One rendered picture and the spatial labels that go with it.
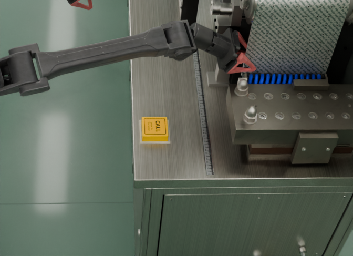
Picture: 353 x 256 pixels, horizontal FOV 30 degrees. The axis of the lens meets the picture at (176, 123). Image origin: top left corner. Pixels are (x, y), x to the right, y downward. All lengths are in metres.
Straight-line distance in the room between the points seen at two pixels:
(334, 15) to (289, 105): 0.26
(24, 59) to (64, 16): 1.97
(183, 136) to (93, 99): 1.33
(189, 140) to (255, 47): 0.31
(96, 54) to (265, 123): 0.46
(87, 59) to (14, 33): 1.90
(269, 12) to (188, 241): 0.73
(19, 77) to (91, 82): 1.64
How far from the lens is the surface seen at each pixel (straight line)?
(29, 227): 2.70
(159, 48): 1.60
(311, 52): 1.79
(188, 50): 1.63
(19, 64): 1.54
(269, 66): 1.80
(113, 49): 1.57
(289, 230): 2.01
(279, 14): 1.68
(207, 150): 1.78
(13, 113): 3.06
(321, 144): 1.74
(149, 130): 1.78
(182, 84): 1.93
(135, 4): 2.18
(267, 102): 1.75
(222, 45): 1.69
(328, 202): 1.91
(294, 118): 1.73
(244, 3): 1.67
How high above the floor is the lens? 2.30
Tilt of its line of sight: 50 degrees down
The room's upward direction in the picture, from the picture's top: 7 degrees clockwise
